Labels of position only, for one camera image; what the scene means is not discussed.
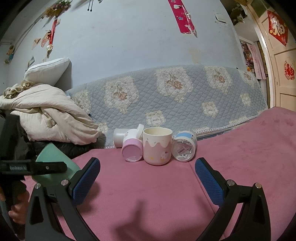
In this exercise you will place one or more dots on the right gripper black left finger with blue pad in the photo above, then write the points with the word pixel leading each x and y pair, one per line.
pixel 42 222

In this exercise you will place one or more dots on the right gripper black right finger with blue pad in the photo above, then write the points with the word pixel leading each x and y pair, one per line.
pixel 253 222

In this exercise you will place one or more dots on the pink and white lying cup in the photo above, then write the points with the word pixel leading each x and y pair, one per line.
pixel 132 145

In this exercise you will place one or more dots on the blue and white lying cup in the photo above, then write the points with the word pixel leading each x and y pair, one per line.
pixel 184 146

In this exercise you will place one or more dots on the pink cup cream drip pattern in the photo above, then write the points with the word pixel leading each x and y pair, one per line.
pixel 157 145

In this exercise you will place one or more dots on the person's left hand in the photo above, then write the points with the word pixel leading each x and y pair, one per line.
pixel 19 211

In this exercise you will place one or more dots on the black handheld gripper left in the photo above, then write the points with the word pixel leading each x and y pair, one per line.
pixel 13 173

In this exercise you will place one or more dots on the green cushion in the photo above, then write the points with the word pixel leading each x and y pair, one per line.
pixel 52 154

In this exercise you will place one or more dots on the pink plush blanket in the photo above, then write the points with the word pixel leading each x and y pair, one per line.
pixel 138 201

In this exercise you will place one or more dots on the beige crumpled comforter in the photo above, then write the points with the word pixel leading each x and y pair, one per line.
pixel 47 114

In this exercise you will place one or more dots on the blue quilted floral bedspread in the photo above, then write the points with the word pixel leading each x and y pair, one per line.
pixel 199 98

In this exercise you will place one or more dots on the white pillow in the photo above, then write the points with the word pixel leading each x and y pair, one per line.
pixel 47 72

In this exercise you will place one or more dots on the pink hanging clothes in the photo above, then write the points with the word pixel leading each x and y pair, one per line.
pixel 257 61

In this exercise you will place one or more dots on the red paper-cut door sticker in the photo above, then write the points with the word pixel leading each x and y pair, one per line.
pixel 289 71

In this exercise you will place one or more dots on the red hanging knot ornament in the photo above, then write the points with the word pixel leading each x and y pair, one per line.
pixel 52 33

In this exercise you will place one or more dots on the cream door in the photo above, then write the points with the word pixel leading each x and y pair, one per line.
pixel 281 90

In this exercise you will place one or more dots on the red fu diamond decoration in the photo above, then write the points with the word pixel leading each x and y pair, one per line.
pixel 277 28

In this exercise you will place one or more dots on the artificial flower bunch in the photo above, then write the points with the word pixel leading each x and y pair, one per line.
pixel 57 9

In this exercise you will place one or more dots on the red paper banner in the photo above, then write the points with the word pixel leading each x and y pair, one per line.
pixel 183 17

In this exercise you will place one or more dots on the white wall switch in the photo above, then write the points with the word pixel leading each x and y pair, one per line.
pixel 220 18

